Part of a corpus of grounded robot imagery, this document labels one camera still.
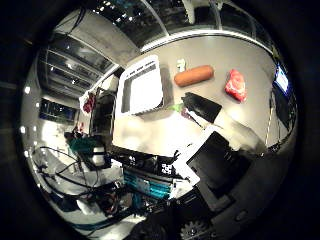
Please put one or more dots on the red toy steak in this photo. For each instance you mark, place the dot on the red toy steak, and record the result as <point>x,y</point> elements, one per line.
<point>236,85</point>

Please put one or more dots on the red cloth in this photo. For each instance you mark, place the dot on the red cloth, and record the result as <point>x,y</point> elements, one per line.
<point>89,103</point>

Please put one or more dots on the brown toy sausage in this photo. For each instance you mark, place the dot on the brown toy sausage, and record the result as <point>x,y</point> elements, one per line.
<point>194,75</point>

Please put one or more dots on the purple toy eggplant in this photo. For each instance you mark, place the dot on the purple toy eggplant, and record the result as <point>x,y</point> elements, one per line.
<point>181,110</point>

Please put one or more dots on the white plastic basket container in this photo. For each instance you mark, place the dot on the white plastic basket container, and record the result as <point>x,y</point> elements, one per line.
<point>143,87</point>

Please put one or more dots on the person in teal shirt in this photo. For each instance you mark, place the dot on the person in teal shirt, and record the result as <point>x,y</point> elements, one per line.
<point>83,146</point>

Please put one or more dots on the computer monitor with blue screen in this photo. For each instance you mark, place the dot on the computer monitor with blue screen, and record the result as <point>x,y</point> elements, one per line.
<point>282,80</point>

